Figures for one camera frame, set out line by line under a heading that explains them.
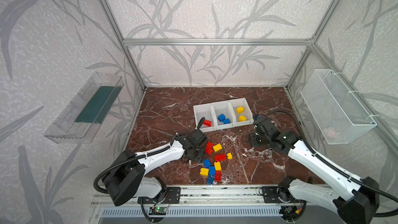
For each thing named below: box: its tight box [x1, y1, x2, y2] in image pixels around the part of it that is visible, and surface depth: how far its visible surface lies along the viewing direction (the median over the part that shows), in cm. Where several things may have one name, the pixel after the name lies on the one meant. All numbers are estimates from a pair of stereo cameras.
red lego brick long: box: [203, 119, 212, 127], surface depth 100 cm
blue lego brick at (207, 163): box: [203, 158, 212, 168], surface depth 85 cm
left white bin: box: [192, 103, 217, 133], surface depth 102 cm
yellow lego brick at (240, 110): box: [235, 106, 245, 114], surface depth 107 cm
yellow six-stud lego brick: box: [212, 143, 223, 153], surface depth 90 cm
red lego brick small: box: [205, 140, 215, 151], surface depth 90 cm
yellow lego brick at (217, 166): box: [214, 161, 222, 172], surface depth 82 cm
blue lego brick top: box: [217, 113, 226, 123], surface depth 103 cm
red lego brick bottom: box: [214, 170, 222, 181], surface depth 80 cm
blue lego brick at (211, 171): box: [208, 165, 216, 177], surface depth 81 cm
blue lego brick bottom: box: [206, 176, 215, 185], surface depth 79 cm
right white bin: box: [228, 97, 254, 128], surface depth 104 cm
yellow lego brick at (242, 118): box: [238, 114, 248, 122], surface depth 101 cm
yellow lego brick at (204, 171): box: [199, 167, 209, 177], surface depth 81 cm
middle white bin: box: [210, 100, 235, 131], surface depth 104 cm
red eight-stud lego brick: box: [214, 153, 227, 162], surface depth 86 cm
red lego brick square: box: [205, 146, 213, 156], surface depth 88 cm
